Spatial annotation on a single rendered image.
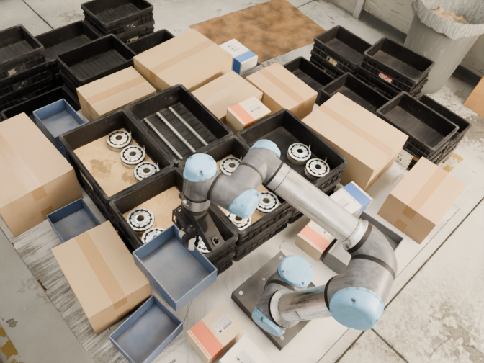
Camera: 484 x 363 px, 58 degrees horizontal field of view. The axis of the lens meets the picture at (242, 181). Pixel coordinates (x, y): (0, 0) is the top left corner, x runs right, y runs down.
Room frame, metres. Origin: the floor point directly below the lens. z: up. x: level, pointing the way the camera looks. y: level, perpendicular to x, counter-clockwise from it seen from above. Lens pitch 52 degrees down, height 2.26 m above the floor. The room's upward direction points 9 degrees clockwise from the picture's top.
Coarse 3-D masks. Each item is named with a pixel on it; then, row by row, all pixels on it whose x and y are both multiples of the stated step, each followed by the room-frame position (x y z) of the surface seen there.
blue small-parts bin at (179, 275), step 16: (160, 240) 0.64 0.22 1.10; (176, 240) 0.66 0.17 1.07; (144, 256) 0.59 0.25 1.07; (160, 256) 0.60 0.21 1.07; (176, 256) 0.61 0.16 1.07; (192, 256) 0.62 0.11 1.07; (144, 272) 0.53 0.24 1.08; (160, 272) 0.55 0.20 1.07; (176, 272) 0.56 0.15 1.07; (192, 272) 0.56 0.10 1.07; (208, 272) 0.57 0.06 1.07; (160, 288) 0.48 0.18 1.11; (176, 288) 0.51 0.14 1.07; (192, 288) 0.49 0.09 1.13; (176, 304) 0.44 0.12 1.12
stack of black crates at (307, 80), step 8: (288, 64) 2.60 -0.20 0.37; (296, 64) 2.67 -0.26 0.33; (304, 64) 2.68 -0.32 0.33; (312, 64) 2.64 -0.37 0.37; (296, 72) 2.66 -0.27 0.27; (304, 72) 2.67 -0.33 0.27; (312, 72) 2.63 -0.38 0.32; (320, 72) 2.58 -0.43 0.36; (304, 80) 2.58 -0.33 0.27; (312, 80) 2.59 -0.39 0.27; (320, 80) 2.57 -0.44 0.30; (328, 80) 2.53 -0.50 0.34; (312, 88) 2.50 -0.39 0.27; (320, 88) 2.52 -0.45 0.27
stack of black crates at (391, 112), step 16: (400, 96) 2.17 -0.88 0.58; (384, 112) 2.06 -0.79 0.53; (400, 112) 2.13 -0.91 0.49; (416, 112) 2.11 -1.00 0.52; (432, 112) 2.06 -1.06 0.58; (400, 128) 1.87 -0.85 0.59; (416, 128) 2.00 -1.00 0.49; (432, 128) 2.03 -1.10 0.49; (448, 128) 1.98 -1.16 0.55; (416, 144) 1.80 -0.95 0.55; (432, 144) 1.89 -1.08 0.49; (432, 160) 1.87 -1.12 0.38
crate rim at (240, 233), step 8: (232, 136) 1.27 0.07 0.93; (216, 144) 1.21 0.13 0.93; (200, 152) 1.16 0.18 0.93; (216, 208) 0.90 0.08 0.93; (280, 208) 0.94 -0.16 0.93; (224, 216) 0.87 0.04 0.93; (264, 216) 0.90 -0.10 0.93; (272, 216) 0.91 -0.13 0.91; (232, 224) 0.84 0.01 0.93; (256, 224) 0.86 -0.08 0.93; (240, 232) 0.81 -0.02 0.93; (248, 232) 0.83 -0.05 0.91
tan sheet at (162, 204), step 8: (168, 192) 1.01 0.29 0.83; (176, 192) 1.01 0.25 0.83; (152, 200) 0.96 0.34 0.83; (160, 200) 0.96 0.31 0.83; (168, 200) 0.97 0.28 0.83; (176, 200) 0.97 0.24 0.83; (152, 208) 0.92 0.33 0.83; (160, 208) 0.92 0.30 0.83; (168, 208) 0.93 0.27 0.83; (160, 216) 0.89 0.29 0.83; (168, 216) 0.89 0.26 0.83; (160, 224) 0.85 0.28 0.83; (168, 224) 0.86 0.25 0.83
